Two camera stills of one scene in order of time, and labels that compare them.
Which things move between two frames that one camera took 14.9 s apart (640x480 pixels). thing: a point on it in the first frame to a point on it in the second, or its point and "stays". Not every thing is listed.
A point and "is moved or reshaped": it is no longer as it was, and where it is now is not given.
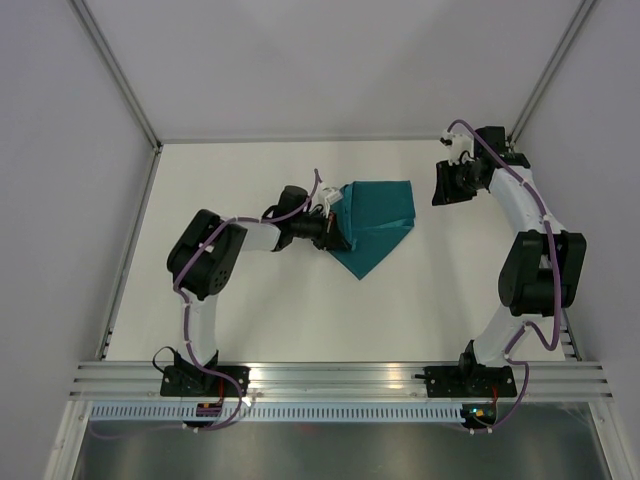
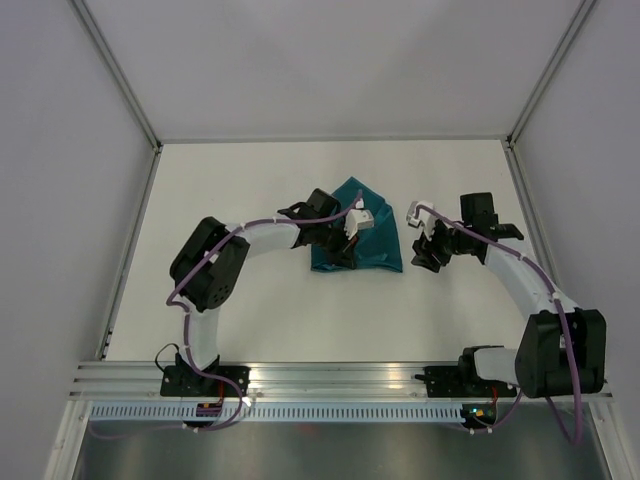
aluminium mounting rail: (140, 380) stays
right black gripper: (445, 192) to (422, 259)
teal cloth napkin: (377, 214) is moved or reshaped
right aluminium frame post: (582, 12) stays
